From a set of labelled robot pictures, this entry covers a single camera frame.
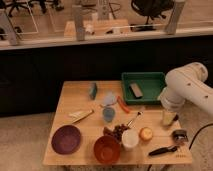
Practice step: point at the metal fork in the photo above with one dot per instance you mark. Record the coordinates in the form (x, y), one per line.
(132, 120)

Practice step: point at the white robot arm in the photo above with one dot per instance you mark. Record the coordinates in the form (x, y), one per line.
(187, 83)

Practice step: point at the red bowl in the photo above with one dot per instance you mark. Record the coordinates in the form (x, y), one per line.
(107, 150)

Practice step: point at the purple bowl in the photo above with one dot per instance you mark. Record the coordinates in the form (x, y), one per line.
(66, 140)

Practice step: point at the orange carrot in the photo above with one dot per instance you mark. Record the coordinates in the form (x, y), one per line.
(123, 105)

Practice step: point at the grey block in tray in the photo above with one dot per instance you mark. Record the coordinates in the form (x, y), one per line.
(136, 90)

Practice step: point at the blue cup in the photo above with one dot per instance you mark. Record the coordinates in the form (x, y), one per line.
(108, 114)

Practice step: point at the yellow wooden spatula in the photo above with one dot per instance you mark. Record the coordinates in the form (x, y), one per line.
(79, 115)

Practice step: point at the green plastic tray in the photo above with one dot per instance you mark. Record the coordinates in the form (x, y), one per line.
(150, 83)

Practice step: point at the dark brown grapes bunch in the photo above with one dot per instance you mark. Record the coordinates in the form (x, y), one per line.
(116, 132)

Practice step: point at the white cup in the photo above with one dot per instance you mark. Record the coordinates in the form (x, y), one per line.
(130, 139)

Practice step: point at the orange round fruit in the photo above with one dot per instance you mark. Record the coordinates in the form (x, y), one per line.
(146, 134)

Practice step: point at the black office chair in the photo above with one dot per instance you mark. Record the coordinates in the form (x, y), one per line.
(152, 8)

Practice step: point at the black handled peeler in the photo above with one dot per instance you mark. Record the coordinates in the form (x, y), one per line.
(163, 150)

